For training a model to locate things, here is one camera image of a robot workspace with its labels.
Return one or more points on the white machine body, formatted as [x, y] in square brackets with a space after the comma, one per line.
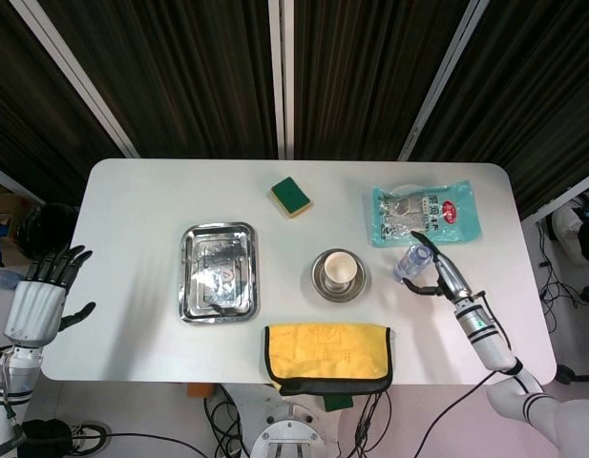
[566, 229]

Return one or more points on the teal packaged cleaning cloth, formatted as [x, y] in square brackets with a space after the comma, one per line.
[458, 224]

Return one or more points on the green yellow sponge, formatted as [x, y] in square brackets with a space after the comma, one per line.
[289, 193]

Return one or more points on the black stand foot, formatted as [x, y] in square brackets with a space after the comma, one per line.
[578, 376]

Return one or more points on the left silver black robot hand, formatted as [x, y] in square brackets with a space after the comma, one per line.
[34, 310]

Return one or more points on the white partition frame post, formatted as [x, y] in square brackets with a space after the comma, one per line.
[561, 198]
[439, 76]
[7, 179]
[280, 76]
[74, 76]

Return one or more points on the small stainless steel bowl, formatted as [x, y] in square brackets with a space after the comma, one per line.
[358, 288]

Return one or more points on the white paper cup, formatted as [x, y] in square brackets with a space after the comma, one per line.
[339, 269]

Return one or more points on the yellow black-edged microfiber towel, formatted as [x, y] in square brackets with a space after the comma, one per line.
[322, 353]

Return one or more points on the white metal robot torso base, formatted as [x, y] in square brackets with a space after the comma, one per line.
[289, 434]

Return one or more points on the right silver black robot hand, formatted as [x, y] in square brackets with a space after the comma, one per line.
[449, 276]

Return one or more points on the green sponge pad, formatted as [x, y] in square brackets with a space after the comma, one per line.
[337, 403]

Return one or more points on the brown cardboard box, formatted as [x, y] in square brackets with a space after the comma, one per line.
[3, 202]

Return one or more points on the orange block under table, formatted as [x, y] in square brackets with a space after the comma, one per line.
[198, 391]

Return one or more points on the clear plastic water bottle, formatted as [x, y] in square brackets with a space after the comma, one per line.
[411, 264]

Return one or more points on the rectangular stainless steel tray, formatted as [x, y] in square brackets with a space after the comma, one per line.
[198, 267]

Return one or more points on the black bag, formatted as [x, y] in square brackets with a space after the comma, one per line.
[43, 436]

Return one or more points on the black white sneaker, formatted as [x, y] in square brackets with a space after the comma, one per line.
[91, 435]

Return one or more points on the black pleated curtain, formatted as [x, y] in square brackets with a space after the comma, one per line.
[179, 71]
[22, 119]
[528, 95]
[361, 71]

